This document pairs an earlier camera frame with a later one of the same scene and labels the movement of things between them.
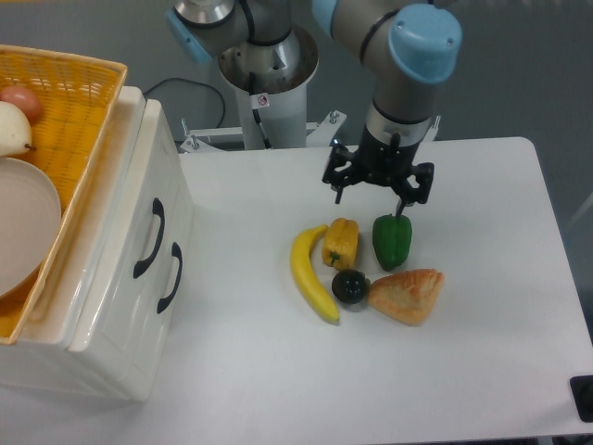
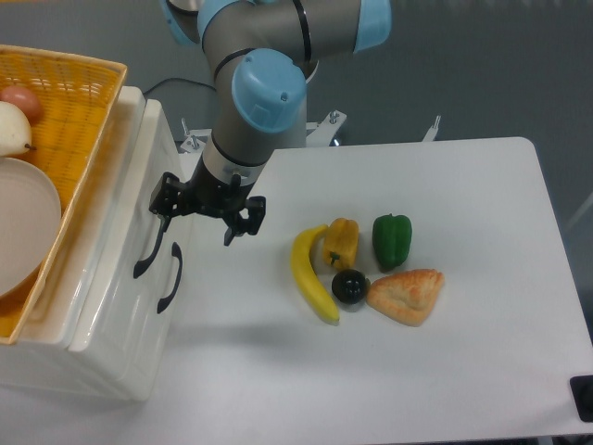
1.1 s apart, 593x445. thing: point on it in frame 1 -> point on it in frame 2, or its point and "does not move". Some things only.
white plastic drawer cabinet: (101, 312) does not move
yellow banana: (305, 274) does not move
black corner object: (582, 387) does not move
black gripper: (383, 162) -> (170, 196)
